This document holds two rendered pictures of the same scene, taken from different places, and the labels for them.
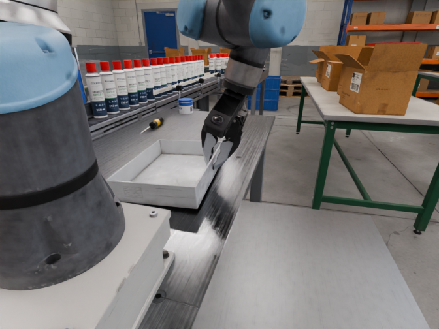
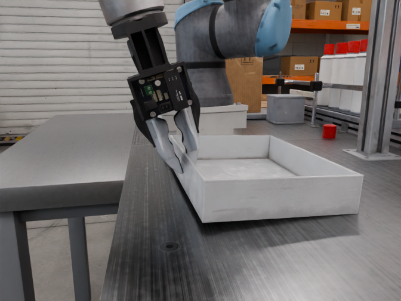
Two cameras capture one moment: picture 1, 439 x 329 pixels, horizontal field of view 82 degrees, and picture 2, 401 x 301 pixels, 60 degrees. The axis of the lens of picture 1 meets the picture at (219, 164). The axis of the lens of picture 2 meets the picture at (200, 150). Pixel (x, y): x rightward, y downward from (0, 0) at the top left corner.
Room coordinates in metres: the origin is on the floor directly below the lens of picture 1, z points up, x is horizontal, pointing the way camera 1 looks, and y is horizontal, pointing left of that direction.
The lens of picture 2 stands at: (1.01, -0.17, 1.01)
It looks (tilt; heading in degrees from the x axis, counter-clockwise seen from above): 13 degrees down; 155
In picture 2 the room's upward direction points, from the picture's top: straight up
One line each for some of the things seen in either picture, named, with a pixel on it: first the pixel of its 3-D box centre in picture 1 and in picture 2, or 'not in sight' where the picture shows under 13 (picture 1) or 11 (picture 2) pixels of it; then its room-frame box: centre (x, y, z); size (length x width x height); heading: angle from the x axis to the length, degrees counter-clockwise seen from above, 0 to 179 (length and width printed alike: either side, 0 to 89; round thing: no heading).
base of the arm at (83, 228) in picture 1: (49, 203); (201, 84); (0.25, 0.20, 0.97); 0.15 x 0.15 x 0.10
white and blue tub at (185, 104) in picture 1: (185, 106); not in sight; (1.29, 0.17, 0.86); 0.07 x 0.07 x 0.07
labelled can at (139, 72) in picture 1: (140, 81); not in sight; (1.28, 0.39, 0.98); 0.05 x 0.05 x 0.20
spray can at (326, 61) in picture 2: not in sight; (327, 76); (0.11, 0.73, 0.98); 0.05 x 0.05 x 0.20
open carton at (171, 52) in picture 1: (174, 55); not in sight; (6.28, 1.02, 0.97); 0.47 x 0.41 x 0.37; 164
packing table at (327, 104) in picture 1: (343, 129); not in sight; (2.44, -1.24, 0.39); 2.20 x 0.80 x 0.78; 167
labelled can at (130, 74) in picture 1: (130, 83); not in sight; (1.21, 0.41, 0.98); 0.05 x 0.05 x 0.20
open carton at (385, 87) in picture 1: (378, 78); not in sight; (1.61, -0.97, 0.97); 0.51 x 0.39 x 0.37; 83
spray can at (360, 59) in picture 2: not in sight; (363, 77); (0.30, 0.68, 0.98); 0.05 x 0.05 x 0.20
